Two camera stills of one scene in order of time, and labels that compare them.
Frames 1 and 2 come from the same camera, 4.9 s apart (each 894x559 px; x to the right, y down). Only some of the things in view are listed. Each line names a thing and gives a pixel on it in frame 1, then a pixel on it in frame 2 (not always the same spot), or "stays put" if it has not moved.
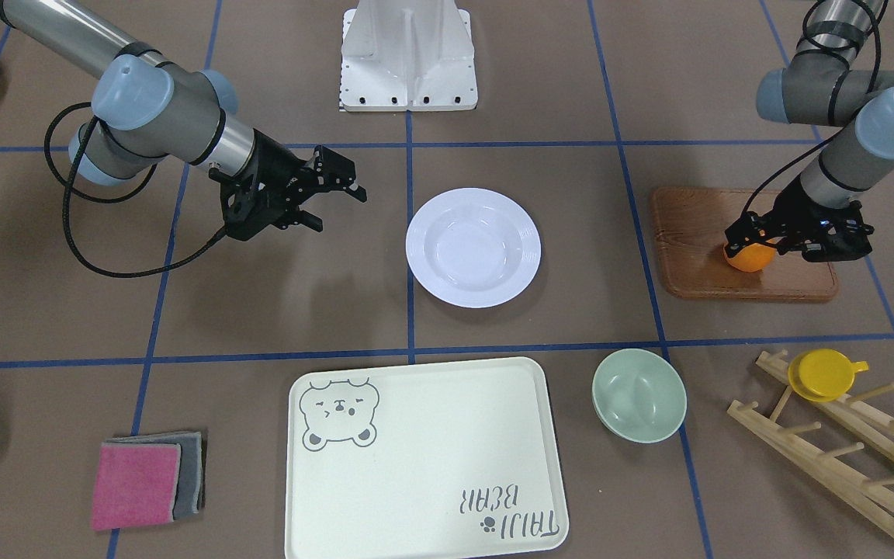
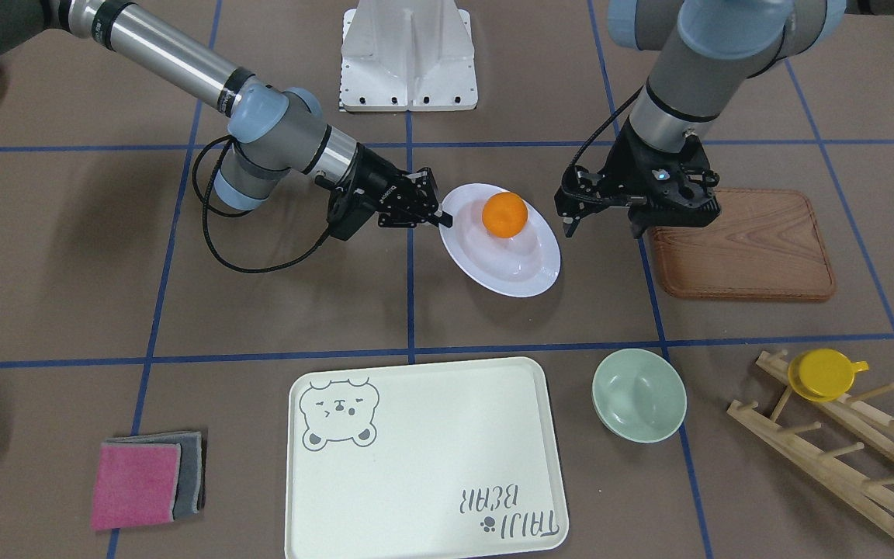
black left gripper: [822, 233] -> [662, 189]
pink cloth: [135, 484] stays put
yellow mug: [823, 375] stays put
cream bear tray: [438, 460] stays put
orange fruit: [754, 258] -> [504, 214]
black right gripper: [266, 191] -> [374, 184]
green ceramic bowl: [639, 394] stays put
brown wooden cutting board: [691, 224] stays put
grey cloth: [190, 480] stays put
